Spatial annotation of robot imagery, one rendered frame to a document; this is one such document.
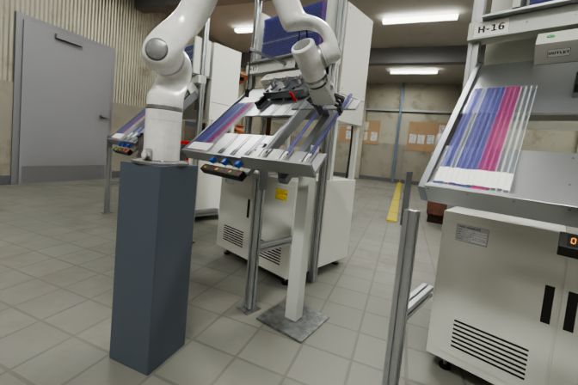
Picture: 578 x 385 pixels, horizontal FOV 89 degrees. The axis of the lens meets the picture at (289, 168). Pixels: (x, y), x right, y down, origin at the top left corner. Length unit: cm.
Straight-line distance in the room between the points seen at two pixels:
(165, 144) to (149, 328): 61
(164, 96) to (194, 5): 31
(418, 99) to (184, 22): 1009
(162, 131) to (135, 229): 33
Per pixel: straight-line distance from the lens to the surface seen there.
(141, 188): 108
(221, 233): 219
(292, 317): 152
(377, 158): 1073
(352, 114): 204
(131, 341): 128
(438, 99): 1092
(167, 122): 108
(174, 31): 110
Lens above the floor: 79
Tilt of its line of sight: 4 degrees down
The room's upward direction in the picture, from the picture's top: 5 degrees clockwise
